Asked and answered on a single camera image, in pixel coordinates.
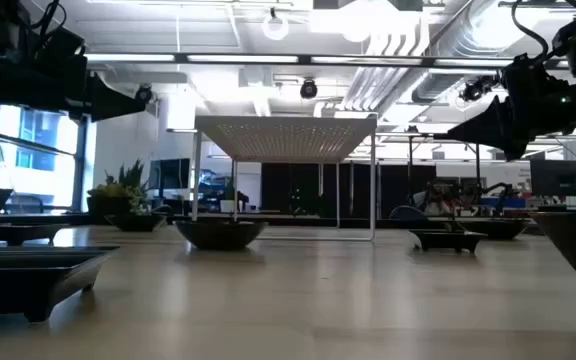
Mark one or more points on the person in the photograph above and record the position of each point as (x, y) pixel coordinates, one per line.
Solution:
(435, 200)

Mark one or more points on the white ceiling pipes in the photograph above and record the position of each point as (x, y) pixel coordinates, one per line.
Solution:
(363, 85)

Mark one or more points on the white perforated shelf riser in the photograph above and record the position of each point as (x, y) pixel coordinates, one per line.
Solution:
(288, 137)

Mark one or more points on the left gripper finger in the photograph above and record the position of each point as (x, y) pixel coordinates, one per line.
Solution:
(108, 107)
(108, 92)

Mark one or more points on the long ceiling light bar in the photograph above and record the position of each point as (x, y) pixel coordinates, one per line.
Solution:
(243, 58)

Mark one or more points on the black computer monitor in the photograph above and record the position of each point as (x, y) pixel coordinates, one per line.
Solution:
(560, 177)
(170, 174)

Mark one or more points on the black aluminium table frame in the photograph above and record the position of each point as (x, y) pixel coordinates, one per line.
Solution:
(293, 220)

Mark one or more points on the black ceiling spotlight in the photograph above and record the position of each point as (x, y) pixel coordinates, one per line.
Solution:
(309, 90)
(473, 91)
(143, 93)

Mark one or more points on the large office window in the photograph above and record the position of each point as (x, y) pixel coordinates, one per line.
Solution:
(43, 150)

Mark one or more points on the square black mini plate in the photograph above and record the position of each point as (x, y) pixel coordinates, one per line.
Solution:
(13, 233)
(28, 280)
(448, 240)

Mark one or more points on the potted green succulent plant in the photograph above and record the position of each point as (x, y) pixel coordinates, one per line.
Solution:
(118, 192)

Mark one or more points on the black room partition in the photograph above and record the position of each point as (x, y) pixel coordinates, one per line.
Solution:
(293, 190)

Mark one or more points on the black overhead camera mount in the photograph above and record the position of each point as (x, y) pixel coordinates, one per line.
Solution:
(330, 4)

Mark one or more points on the leaf-shaped black mini plate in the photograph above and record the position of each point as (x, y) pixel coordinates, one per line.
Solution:
(220, 235)
(503, 227)

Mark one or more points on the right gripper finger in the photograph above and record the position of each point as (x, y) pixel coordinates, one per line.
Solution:
(488, 117)
(498, 137)

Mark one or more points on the small white pot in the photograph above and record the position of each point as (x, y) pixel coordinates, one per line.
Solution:
(228, 206)

